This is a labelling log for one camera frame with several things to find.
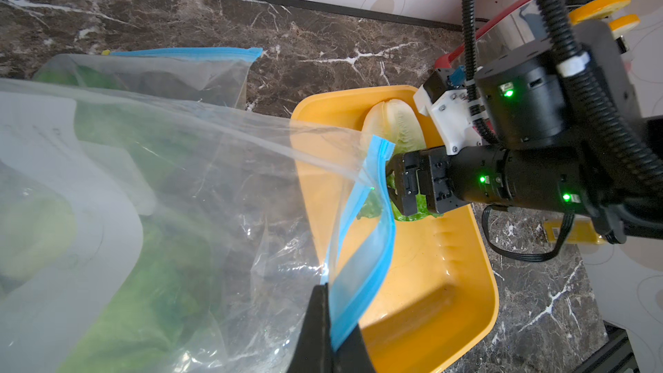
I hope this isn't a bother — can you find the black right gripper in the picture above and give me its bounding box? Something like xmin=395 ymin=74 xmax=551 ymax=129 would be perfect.
xmin=386 ymin=145 xmax=609 ymax=218

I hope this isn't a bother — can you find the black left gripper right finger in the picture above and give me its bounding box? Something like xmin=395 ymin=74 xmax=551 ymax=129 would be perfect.
xmin=333 ymin=325 xmax=376 ymax=373

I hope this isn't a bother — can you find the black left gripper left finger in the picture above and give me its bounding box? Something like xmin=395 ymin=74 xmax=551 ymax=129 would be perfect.
xmin=287 ymin=284 xmax=332 ymax=373

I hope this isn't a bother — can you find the chinese cabbage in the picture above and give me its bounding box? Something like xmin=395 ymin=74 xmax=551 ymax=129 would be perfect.
xmin=1 ymin=93 xmax=220 ymax=372
xmin=357 ymin=99 xmax=441 ymax=222

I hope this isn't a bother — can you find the clear zipper bag blue seal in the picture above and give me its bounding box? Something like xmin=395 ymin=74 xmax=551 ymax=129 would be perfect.
xmin=1 ymin=79 xmax=395 ymax=372

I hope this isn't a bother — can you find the clear plastic bag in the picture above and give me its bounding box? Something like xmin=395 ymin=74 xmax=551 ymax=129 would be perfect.
xmin=32 ymin=48 xmax=262 ymax=109

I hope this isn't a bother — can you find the yellow plastic tray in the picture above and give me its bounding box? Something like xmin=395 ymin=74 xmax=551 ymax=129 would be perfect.
xmin=292 ymin=86 xmax=499 ymax=372

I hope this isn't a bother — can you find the small yellow jar black lid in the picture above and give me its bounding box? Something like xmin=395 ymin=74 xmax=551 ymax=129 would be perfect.
xmin=543 ymin=215 xmax=607 ymax=245

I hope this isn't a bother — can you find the red and silver toaster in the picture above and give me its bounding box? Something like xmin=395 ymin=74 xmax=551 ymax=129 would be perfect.
xmin=432 ymin=0 xmax=643 ymax=71

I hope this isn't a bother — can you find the yellow bread slice in toaster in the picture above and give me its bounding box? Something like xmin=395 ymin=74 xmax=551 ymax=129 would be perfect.
xmin=569 ymin=0 xmax=632 ymax=26

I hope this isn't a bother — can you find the pale bread slice in toaster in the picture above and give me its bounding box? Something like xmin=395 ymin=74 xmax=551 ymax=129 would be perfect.
xmin=609 ymin=15 xmax=641 ymax=39

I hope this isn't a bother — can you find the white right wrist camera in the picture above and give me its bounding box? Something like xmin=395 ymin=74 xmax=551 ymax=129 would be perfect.
xmin=414 ymin=68 xmax=500 ymax=160

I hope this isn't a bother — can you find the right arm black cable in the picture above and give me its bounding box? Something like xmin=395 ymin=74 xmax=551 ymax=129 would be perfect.
xmin=460 ymin=0 xmax=663 ymax=265

